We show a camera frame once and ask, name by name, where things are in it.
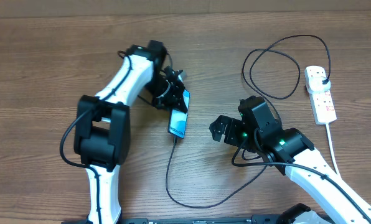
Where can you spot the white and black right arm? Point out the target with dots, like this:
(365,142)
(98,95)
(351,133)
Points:
(294,155)

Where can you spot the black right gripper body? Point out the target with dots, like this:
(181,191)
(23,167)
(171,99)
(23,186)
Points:
(238,135)

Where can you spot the white USB charger plug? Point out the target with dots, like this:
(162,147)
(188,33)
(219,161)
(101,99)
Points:
(316,85)

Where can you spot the blue Galaxy smartphone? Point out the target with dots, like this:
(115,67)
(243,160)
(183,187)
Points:
(177,123)

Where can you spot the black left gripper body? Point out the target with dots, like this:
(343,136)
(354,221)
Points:
(165,95)

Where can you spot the white power extension strip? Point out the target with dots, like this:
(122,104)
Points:
(322,104)

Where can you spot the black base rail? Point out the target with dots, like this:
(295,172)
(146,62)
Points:
(254,219)

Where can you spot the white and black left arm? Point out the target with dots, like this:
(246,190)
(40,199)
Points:
(98,140)

